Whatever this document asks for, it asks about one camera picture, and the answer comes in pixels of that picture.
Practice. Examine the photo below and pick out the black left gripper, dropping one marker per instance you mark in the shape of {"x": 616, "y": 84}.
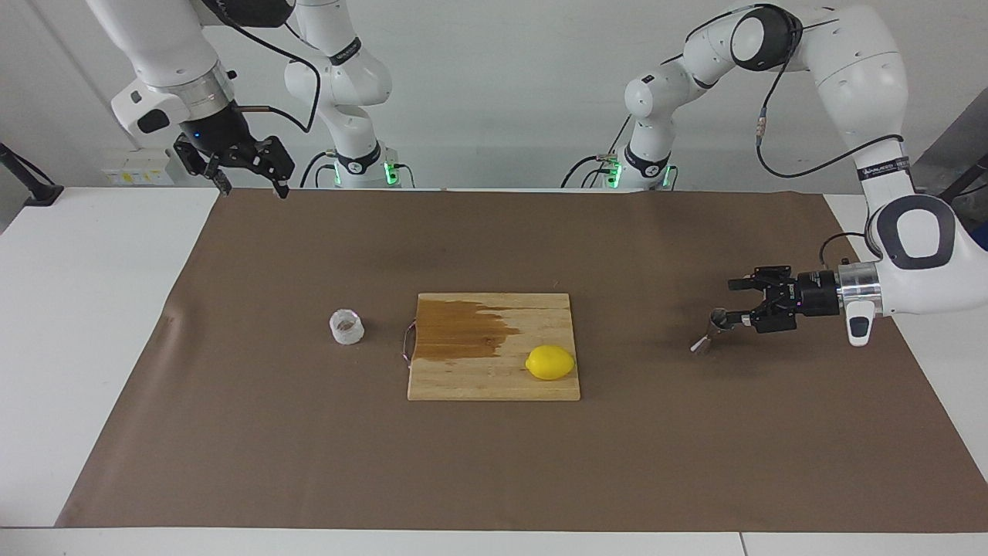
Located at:
{"x": 810, "y": 297}

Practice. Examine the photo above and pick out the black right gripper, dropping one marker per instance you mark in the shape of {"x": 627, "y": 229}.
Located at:
{"x": 220, "y": 131}

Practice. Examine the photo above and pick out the steel double jigger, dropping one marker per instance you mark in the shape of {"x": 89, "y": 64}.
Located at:
{"x": 701, "y": 345}

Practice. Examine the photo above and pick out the small clear plastic cup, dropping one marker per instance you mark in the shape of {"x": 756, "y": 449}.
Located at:
{"x": 347, "y": 332}

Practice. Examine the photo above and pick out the yellow lemon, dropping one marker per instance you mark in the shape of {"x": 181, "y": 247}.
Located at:
{"x": 549, "y": 363}

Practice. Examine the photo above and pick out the brown paper table mat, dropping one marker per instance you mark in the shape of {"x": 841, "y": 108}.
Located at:
{"x": 231, "y": 432}

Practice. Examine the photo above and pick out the wooden cutting board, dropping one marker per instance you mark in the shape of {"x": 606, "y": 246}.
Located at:
{"x": 494, "y": 378}

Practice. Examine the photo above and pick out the white wall outlet box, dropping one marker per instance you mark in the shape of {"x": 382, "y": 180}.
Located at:
{"x": 139, "y": 174}

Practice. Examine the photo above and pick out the black clamp mount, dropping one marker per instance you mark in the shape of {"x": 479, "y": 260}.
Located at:
{"x": 42, "y": 193}
{"x": 969, "y": 176}

